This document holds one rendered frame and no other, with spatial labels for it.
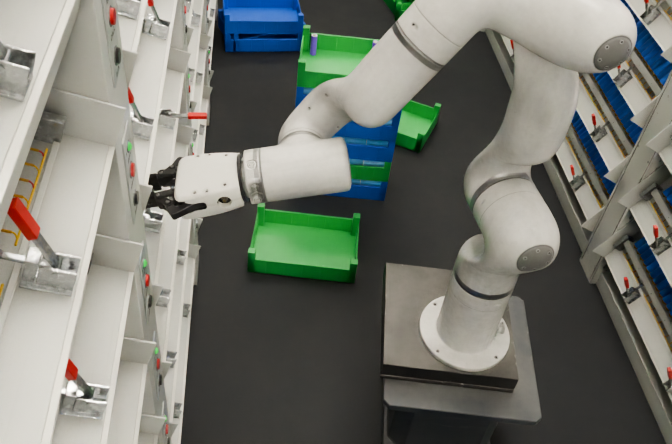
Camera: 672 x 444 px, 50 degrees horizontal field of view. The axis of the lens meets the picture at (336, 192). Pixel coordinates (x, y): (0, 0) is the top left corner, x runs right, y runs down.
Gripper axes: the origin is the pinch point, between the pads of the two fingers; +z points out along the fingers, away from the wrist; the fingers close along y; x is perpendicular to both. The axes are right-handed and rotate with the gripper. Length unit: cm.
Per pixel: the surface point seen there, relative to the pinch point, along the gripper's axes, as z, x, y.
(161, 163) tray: 1.1, -7.5, 15.3
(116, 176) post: -7.2, 25.1, -25.3
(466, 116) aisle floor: -78, -95, 124
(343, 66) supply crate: -34, -45, 92
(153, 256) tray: 0.4, -7.9, -6.3
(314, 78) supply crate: -26, -40, 81
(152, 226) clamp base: 0.7, -6.7, -1.0
